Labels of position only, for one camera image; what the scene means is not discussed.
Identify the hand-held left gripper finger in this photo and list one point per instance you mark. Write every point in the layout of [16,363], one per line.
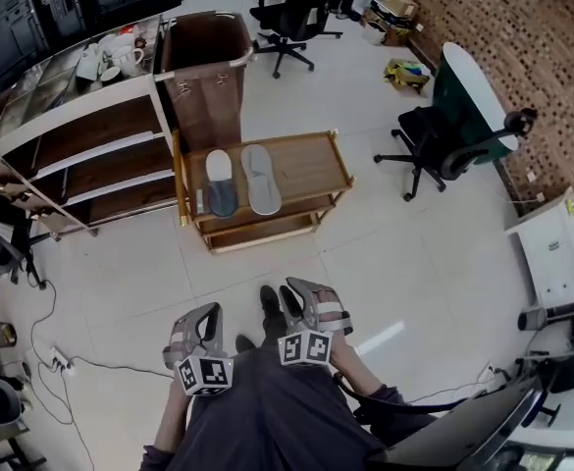
[183,329]
[213,329]

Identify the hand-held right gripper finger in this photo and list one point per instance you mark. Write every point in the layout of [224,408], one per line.
[294,309]
[323,299]

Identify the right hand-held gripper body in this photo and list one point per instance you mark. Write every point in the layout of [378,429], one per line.
[306,346]

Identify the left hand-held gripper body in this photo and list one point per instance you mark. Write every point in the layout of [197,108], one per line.
[205,376]

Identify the low wooden shoe rack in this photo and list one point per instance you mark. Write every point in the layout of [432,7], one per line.
[296,165]

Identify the white and grey slipper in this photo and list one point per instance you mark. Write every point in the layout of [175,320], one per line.
[220,184]

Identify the white and wood shelf unit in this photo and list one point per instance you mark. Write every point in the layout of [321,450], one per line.
[85,165]

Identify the person's left forearm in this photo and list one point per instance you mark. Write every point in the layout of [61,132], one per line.
[171,420]

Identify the person's right forearm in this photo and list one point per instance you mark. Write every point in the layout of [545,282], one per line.
[352,366]

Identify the brown fabric laundry hamper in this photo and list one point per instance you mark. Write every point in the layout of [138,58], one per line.
[203,81]

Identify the person's dark clothing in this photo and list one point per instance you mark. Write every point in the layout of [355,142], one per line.
[267,420]

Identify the white power strip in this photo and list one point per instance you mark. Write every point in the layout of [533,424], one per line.
[63,361]

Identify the small grey card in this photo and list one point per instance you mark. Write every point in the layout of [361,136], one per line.
[200,201]

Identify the grey monitor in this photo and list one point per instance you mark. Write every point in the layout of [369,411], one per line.
[463,425]

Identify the black office chair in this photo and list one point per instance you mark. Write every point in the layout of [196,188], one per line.
[2,248]
[571,371]
[296,13]
[429,140]

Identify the open cardboard box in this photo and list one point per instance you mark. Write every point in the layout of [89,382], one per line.
[406,76]

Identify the green white-topped table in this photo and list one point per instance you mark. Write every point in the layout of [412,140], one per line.
[468,96]

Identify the white bowl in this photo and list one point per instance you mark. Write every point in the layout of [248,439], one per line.
[111,74]

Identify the black round device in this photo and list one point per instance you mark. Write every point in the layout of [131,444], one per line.
[521,121]

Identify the white mug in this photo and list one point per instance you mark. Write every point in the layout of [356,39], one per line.
[127,61]

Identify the stainless steel table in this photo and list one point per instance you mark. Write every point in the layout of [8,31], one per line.
[46,86]

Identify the stacked cardboard boxes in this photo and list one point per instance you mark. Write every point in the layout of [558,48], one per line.
[392,10]

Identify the large black display stand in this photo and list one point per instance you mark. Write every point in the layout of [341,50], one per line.
[46,8]

